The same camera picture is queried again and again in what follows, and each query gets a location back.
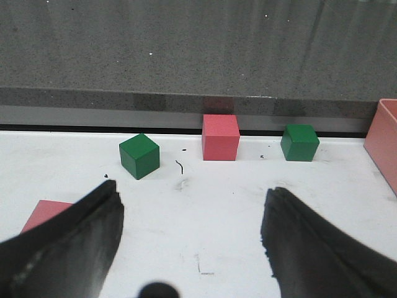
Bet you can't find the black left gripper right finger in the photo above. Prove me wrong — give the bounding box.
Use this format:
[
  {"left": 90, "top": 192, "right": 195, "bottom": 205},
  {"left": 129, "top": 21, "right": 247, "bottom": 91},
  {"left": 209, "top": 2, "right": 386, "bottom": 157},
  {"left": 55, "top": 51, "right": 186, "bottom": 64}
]
[{"left": 261, "top": 187, "right": 396, "bottom": 297}]

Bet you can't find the pink plastic bin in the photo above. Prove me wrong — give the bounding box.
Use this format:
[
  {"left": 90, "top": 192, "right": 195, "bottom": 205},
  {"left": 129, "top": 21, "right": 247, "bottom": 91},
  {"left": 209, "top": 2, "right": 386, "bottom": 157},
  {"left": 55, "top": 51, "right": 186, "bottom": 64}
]
[{"left": 364, "top": 99, "right": 396, "bottom": 194}]

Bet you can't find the green cube far left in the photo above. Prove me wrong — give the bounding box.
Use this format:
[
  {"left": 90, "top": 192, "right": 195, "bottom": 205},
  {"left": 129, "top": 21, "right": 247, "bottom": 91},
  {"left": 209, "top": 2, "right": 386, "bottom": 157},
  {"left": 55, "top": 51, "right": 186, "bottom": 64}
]
[{"left": 119, "top": 133, "right": 160, "bottom": 180}]

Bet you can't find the green cube near bin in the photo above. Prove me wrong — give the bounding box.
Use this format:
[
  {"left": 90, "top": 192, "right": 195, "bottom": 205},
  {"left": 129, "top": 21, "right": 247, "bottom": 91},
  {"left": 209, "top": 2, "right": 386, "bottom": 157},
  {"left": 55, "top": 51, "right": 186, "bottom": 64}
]
[{"left": 280, "top": 124, "right": 319, "bottom": 162}]

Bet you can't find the grey stone counter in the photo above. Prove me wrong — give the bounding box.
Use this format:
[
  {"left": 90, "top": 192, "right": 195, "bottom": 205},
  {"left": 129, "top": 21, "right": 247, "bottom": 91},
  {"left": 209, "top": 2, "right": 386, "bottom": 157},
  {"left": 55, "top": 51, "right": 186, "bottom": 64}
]
[{"left": 1, "top": 1, "right": 396, "bottom": 133}]

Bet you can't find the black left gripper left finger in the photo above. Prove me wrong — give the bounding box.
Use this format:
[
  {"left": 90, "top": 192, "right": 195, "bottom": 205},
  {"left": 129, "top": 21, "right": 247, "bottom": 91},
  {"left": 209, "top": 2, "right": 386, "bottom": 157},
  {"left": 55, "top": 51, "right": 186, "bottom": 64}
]
[{"left": 1, "top": 180, "right": 124, "bottom": 297}]

